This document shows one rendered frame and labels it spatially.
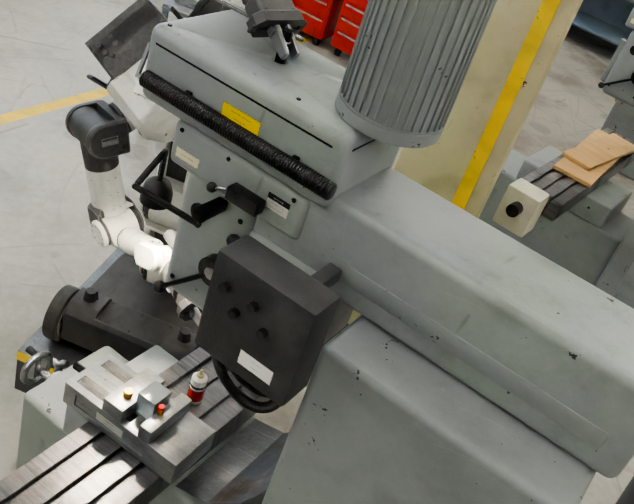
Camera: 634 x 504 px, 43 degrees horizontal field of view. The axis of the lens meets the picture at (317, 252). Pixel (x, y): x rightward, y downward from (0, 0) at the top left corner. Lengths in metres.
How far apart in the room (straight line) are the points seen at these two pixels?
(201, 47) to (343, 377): 0.66
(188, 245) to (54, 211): 2.60
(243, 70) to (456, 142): 1.98
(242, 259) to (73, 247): 2.83
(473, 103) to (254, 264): 2.14
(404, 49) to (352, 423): 0.66
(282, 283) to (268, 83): 0.40
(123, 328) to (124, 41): 1.06
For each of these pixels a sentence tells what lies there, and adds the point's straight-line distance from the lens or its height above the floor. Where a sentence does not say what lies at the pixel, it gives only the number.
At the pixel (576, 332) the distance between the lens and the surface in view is 1.39.
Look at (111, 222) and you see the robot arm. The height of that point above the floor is 1.18.
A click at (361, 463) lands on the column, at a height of 1.38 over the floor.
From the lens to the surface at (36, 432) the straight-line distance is 2.42.
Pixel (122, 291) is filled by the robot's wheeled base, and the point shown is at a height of 0.57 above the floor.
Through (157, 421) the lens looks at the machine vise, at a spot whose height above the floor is 1.04.
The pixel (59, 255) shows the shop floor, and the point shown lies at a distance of 4.01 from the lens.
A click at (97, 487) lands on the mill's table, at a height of 0.93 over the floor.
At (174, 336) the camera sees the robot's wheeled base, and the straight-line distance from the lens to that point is 2.77.
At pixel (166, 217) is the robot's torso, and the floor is 1.01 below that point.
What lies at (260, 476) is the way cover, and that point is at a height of 0.94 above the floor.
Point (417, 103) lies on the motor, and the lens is 1.37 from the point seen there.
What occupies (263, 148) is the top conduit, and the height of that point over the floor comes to 1.80.
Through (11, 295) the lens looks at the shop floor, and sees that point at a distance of 3.77.
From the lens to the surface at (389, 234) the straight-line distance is 1.42.
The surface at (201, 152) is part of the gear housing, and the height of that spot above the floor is 1.69.
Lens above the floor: 2.48
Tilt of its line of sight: 34 degrees down
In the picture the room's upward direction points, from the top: 19 degrees clockwise
